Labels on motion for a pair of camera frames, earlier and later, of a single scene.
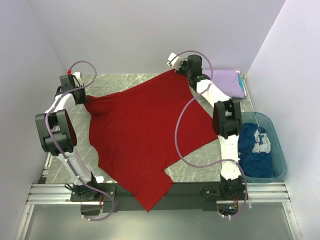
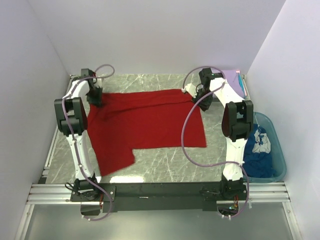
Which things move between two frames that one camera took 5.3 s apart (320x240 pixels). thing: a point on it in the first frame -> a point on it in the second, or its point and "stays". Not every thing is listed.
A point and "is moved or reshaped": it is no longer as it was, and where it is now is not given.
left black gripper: (83, 99) -> (97, 101)
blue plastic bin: (278, 161) stays
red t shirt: (139, 130) is moved or reshaped
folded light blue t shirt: (240, 82) stays
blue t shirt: (254, 149) stays
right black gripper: (184, 63) -> (205, 105)
